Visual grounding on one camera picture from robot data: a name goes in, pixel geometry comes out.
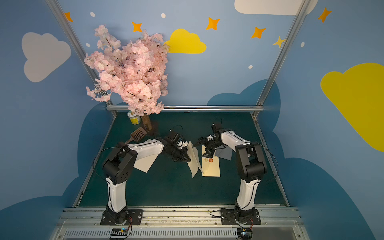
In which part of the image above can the small circuit board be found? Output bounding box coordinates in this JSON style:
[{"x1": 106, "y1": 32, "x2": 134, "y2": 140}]
[
  {"x1": 109, "y1": 228, "x2": 130, "y2": 240},
  {"x1": 237, "y1": 228, "x2": 253, "y2": 240}
]

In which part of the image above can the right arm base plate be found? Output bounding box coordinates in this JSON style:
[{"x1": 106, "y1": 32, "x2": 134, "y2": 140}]
[{"x1": 220, "y1": 208, "x2": 262, "y2": 226}]

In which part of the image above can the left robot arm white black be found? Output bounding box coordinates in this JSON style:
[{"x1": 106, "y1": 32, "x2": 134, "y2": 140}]
[{"x1": 100, "y1": 130, "x2": 191, "y2": 226}]

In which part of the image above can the left small circuit board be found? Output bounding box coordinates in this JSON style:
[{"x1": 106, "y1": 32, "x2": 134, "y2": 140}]
[{"x1": 109, "y1": 228, "x2": 130, "y2": 240}]

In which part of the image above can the left aluminium frame post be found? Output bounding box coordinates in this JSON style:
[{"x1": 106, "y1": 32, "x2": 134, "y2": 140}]
[{"x1": 45, "y1": 0, "x2": 97, "y2": 84}]

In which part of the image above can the aluminium rail base frame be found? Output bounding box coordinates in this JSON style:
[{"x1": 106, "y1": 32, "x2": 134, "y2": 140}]
[{"x1": 50, "y1": 205, "x2": 310, "y2": 240}]

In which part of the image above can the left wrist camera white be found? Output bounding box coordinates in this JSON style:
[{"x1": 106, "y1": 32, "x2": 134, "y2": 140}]
[{"x1": 177, "y1": 141, "x2": 188, "y2": 150}]

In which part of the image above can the aluminium frame post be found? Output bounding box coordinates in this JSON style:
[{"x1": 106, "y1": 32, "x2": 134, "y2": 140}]
[
  {"x1": 45, "y1": 0, "x2": 97, "y2": 84},
  {"x1": 252, "y1": 0, "x2": 312, "y2": 120}
]

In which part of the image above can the pink cherry blossom tree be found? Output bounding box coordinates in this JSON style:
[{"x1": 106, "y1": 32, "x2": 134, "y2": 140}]
[{"x1": 84, "y1": 25, "x2": 169, "y2": 133}]

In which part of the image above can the right small circuit board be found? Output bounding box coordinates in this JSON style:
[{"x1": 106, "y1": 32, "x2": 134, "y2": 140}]
[{"x1": 237, "y1": 228, "x2": 253, "y2": 240}]

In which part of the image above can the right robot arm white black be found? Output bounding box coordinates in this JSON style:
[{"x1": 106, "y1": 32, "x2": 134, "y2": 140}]
[{"x1": 195, "y1": 124, "x2": 268, "y2": 225}]

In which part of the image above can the right aluminium frame post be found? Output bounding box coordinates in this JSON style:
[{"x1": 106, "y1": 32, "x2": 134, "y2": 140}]
[{"x1": 252, "y1": 0, "x2": 312, "y2": 120}]

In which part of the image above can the back horizontal aluminium bar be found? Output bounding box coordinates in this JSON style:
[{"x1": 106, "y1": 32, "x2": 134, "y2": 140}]
[{"x1": 106, "y1": 104, "x2": 264, "y2": 112}]

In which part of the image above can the white paper sheet left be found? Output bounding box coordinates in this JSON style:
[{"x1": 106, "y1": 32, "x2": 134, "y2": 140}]
[{"x1": 134, "y1": 140, "x2": 164, "y2": 173}]

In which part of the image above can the cream paper sheet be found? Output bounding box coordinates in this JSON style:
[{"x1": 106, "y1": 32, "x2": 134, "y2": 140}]
[{"x1": 187, "y1": 142, "x2": 203, "y2": 178}]

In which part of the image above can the brown slotted scoop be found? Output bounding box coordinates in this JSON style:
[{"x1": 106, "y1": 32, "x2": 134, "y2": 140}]
[{"x1": 125, "y1": 127, "x2": 147, "y2": 145}]

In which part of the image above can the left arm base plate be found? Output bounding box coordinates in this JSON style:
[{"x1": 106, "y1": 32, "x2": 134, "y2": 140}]
[{"x1": 100, "y1": 209, "x2": 143, "y2": 226}]

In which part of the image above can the grey envelope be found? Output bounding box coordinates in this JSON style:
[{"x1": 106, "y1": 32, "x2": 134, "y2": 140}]
[{"x1": 214, "y1": 146, "x2": 233, "y2": 161}]

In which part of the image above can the yellow envelope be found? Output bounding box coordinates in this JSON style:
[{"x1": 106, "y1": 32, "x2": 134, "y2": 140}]
[{"x1": 202, "y1": 156, "x2": 221, "y2": 177}]

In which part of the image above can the yellow green tin can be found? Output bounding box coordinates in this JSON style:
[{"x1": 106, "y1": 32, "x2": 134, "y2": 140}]
[{"x1": 127, "y1": 111, "x2": 141, "y2": 125}]

